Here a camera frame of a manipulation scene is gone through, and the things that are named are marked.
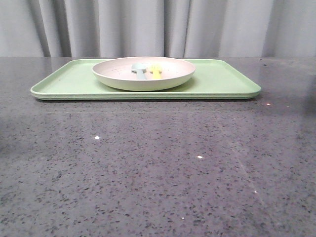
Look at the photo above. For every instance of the pale blue plastic spoon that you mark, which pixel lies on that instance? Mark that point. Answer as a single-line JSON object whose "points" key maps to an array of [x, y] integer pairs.
{"points": [[139, 69]]}

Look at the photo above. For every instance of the light green plastic tray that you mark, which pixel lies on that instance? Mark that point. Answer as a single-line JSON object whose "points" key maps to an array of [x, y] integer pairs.
{"points": [[213, 79]]}

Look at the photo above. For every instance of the grey pleated curtain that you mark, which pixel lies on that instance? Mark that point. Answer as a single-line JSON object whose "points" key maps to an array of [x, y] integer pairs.
{"points": [[168, 28]]}

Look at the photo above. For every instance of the yellow plastic fork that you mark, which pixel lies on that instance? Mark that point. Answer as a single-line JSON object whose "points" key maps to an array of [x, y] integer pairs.
{"points": [[155, 70]]}

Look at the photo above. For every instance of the beige round plate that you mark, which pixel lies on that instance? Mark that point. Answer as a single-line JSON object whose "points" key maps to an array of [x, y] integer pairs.
{"points": [[116, 73]]}

